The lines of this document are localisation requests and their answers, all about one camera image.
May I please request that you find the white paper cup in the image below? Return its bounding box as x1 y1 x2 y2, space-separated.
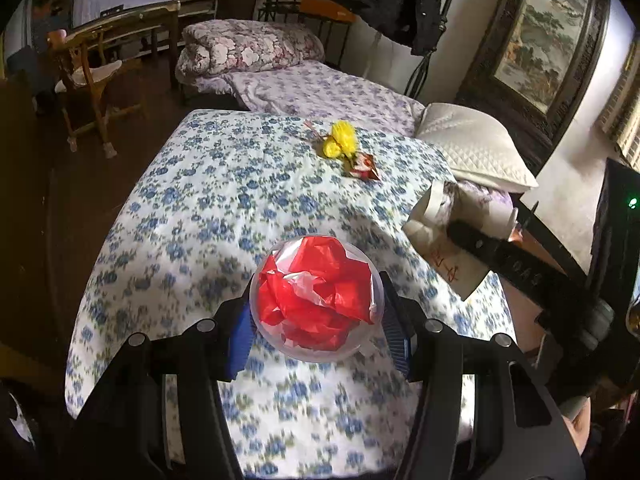
401 179 519 302

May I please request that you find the clear cup red paper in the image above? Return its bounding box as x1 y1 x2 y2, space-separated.
248 235 385 363

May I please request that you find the red gold candy pouch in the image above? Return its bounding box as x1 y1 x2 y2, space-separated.
346 152 380 181

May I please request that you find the person right hand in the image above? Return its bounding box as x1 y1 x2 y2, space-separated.
563 398 591 455

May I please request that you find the folded purple blanket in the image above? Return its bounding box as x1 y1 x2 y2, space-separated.
457 180 514 214

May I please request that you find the white quilted pillow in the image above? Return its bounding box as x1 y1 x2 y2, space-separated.
416 103 538 193

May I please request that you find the blue floral bedsheet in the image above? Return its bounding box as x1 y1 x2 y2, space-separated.
64 108 519 478

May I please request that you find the framed landscape painting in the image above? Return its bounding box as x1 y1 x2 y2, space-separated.
456 0 611 174

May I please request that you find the purple floral bed sheet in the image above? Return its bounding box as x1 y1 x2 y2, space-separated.
193 61 425 136

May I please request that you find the folded floral quilt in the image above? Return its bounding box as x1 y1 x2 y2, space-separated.
176 18 324 84

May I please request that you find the wooden chair with cushion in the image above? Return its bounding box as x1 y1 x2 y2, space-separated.
47 29 148 158

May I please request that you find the orange seat side table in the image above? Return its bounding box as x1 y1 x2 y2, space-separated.
298 0 357 70

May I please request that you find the wooden desk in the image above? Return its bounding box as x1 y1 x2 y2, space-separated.
55 0 181 90

